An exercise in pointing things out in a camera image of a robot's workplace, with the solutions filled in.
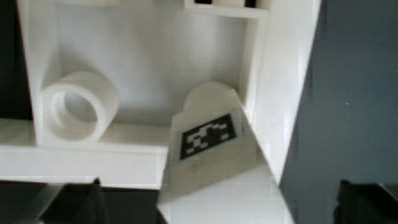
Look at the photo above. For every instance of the white chair seat part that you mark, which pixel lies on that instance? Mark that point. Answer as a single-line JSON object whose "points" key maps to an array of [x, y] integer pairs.
{"points": [[122, 69]]}

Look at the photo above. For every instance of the white chair leg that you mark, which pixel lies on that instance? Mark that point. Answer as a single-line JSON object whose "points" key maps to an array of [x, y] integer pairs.
{"points": [[219, 187]]}

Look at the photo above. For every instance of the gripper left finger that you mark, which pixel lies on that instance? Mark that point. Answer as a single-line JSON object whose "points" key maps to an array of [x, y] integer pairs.
{"points": [[77, 203]]}

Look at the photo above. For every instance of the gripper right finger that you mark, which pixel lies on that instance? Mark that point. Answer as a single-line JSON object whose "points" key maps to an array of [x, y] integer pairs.
{"points": [[367, 203]]}

